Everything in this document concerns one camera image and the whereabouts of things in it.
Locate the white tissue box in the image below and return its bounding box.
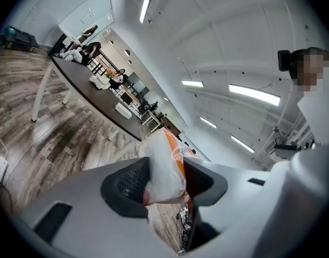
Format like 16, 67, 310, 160
115, 102, 133, 119

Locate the black head-mounted camera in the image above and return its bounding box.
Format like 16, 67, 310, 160
277, 49, 292, 73

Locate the long ceiling light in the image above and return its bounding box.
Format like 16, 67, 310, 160
228, 83, 281, 107
181, 80, 205, 88
139, 0, 151, 24
231, 135, 255, 154
199, 116, 217, 129

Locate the white power strip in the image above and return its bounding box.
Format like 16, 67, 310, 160
0, 156, 9, 185

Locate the black wheeled cart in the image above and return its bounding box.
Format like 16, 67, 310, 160
3, 25, 40, 52

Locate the orange and white tissue pack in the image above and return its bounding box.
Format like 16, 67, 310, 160
137, 127, 201, 206

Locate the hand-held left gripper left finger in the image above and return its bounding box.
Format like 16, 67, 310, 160
19, 156, 181, 258

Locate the person's face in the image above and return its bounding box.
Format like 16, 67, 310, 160
289, 46, 329, 92

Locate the white plastic storage bin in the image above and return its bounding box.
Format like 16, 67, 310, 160
89, 74, 111, 90

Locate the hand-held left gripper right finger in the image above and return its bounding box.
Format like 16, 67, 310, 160
183, 156, 273, 255

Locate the white cable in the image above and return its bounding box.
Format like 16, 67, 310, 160
0, 124, 9, 158

